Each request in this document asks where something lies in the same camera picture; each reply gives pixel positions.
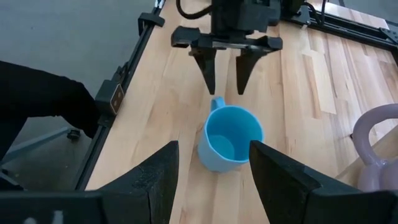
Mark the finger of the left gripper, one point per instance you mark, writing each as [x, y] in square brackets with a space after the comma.
[245, 65]
[208, 65]

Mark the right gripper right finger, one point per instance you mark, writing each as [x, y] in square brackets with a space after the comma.
[280, 186]

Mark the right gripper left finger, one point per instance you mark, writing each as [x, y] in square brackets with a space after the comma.
[155, 186]

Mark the purple ribbed mug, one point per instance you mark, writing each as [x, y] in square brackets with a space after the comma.
[373, 177]

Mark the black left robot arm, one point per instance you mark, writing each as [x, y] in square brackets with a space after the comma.
[290, 7]

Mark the light blue faceted mug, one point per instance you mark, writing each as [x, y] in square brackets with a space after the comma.
[217, 155]

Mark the black office chair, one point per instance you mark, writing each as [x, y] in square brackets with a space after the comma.
[37, 93]

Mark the black table frame rail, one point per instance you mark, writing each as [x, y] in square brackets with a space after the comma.
[149, 20]

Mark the small black table-level camera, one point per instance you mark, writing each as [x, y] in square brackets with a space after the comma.
[109, 96]

